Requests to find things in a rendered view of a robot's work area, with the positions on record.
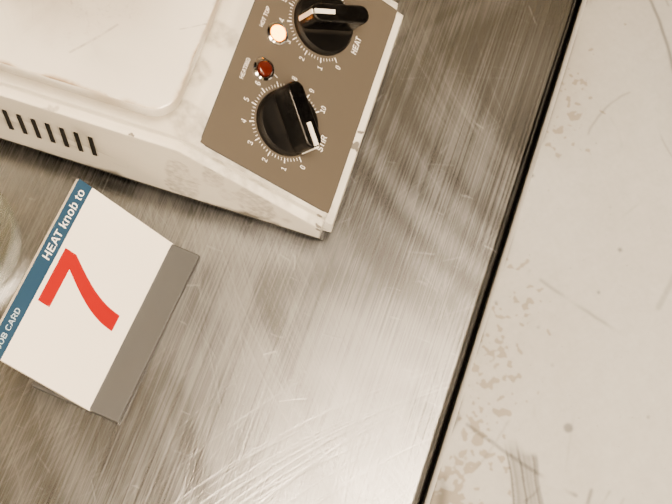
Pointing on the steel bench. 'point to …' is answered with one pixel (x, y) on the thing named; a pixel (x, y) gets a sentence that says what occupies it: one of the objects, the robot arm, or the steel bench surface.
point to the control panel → (235, 122)
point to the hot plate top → (108, 47)
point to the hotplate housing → (172, 135)
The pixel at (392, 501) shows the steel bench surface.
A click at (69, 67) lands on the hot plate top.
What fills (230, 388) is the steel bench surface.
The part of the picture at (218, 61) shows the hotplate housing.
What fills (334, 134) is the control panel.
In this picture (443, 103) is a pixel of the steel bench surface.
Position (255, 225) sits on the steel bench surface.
